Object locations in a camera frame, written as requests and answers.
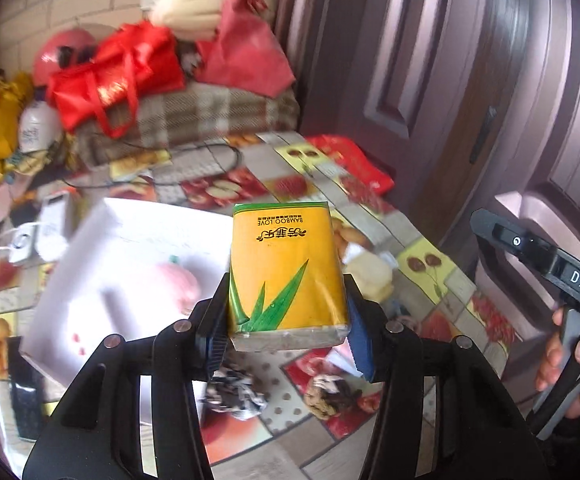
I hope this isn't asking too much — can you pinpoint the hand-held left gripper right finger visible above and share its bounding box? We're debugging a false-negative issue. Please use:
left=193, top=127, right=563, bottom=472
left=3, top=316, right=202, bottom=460
left=342, top=274, right=545, bottom=480

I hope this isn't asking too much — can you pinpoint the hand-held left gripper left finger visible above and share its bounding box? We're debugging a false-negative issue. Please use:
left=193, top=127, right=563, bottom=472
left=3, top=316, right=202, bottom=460
left=22, top=272, right=233, bottom=480

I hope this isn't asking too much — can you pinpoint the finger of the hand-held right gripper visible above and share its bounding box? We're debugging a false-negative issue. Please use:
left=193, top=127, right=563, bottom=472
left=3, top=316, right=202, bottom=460
left=471, top=208, right=558, bottom=281

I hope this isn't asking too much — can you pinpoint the brown fuzzy scrunchie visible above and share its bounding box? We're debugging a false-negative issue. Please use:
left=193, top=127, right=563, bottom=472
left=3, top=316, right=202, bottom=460
left=304, top=374, right=365, bottom=421

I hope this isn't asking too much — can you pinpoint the pink plush toy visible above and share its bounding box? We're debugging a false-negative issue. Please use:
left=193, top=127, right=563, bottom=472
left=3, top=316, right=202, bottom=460
left=145, top=255, right=203, bottom=318

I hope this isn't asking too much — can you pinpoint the yellow tissue pack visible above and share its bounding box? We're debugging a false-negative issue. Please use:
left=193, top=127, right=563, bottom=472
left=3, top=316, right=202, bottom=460
left=227, top=201, right=351, bottom=352

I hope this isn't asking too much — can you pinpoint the white cardboard box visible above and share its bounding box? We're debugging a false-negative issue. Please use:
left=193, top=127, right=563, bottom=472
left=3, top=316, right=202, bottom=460
left=20, top=197, right=235, bottom=426

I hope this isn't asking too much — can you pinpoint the yellow sponge with green base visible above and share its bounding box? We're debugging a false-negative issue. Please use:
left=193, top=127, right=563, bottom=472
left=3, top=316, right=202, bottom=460
left=345, top=247, right=395, bottom=303

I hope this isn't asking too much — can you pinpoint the fruit print tablecloth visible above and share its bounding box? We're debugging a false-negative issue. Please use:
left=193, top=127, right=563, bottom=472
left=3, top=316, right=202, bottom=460
left=0, top=132, right=518, bottom=480

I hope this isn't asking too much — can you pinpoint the red plastic bag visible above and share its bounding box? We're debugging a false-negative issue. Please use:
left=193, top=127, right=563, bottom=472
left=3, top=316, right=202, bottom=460
left=195, top=0, right=295, bottom=98
left=305, top=134, right=395, bottom=196

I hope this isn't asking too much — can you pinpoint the white power bank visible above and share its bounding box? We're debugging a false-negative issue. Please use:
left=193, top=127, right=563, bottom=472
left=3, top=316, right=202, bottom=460
left=37, top=192, right=78, bottom=256

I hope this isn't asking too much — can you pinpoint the dark flat device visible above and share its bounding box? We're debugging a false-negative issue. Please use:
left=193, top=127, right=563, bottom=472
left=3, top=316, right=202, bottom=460
left=10, top=350, right=46, bottom=441

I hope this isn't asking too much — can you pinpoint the small white device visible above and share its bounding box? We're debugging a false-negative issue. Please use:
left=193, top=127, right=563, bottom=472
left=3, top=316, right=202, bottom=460
left=7, top=225, right=41, bottom=266

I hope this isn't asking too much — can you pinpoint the plaid blanket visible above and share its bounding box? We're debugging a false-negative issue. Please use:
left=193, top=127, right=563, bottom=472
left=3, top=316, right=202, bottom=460
left=72, top=80, right=301, bottom=166

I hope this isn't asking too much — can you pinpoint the white bottle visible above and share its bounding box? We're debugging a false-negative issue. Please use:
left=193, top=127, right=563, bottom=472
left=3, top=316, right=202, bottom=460
left=17, top=100, right=63, bottom=153

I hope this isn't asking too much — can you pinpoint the red tote bag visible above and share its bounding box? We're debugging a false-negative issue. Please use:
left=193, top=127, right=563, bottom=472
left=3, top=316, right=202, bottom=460
left=47, top=22, right=185, bottom=138

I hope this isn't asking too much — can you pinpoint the yellow bag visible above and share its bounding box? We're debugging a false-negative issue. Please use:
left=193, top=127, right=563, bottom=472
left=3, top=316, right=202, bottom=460
left=0, top=72, right=36, bottom=161

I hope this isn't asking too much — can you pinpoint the pink helmet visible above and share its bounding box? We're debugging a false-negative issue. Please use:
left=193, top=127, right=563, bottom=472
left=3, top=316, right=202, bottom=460
left=32, top=30, right=98, bottom=86

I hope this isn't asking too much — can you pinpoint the dark door handle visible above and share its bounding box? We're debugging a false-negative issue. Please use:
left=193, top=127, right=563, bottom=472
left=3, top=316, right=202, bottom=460
left=470, top=106, right=498, bottom=165

